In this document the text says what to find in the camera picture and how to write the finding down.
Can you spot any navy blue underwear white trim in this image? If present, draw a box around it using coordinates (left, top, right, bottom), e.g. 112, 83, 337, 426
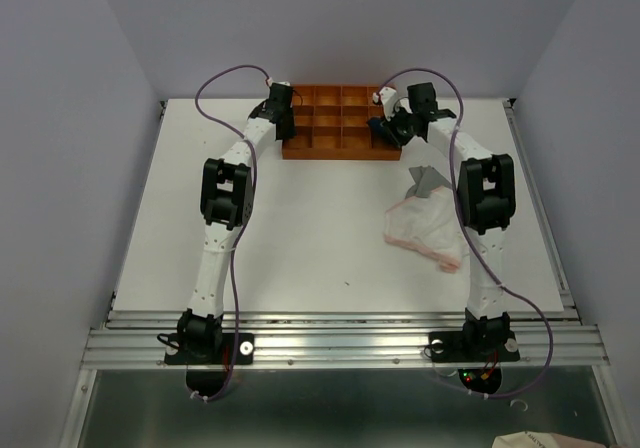
367, 117, 390, 143

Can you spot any white pink grey underwear pile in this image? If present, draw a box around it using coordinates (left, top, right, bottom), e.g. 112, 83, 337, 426
383, 186, 468, 273

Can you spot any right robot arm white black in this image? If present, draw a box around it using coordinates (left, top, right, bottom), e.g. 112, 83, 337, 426
371, 83, 516, 363

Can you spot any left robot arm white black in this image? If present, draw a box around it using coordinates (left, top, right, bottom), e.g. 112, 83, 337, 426
177, 81, 295, 362

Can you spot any orange compartment tray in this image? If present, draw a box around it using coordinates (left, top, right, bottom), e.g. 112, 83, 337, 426
281, 85, 401, 161

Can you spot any white pink bag corner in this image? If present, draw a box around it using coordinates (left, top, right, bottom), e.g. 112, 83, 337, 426
492, 431, 602, 448

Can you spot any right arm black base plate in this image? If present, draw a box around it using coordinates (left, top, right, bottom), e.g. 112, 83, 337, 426
424, 331, 521, 365

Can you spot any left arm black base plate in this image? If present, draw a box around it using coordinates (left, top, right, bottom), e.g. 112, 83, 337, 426
157, 332, 255, 368

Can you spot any aluminium rail frame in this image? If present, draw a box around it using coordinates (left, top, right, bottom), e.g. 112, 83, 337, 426
79, 98, 614, 448

